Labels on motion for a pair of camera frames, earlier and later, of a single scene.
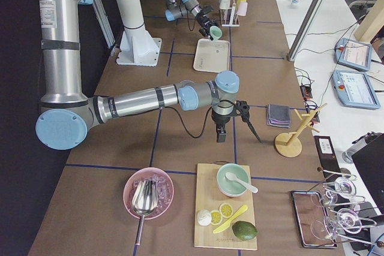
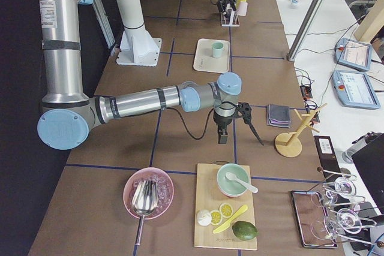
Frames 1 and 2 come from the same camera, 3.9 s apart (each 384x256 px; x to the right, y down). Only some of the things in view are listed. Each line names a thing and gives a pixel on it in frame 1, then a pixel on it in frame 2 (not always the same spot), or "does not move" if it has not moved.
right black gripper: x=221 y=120 does not move
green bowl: x=229 y=187 does not move
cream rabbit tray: x=212 y=56 does not move
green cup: x=215 y=32 → x=217 y=49
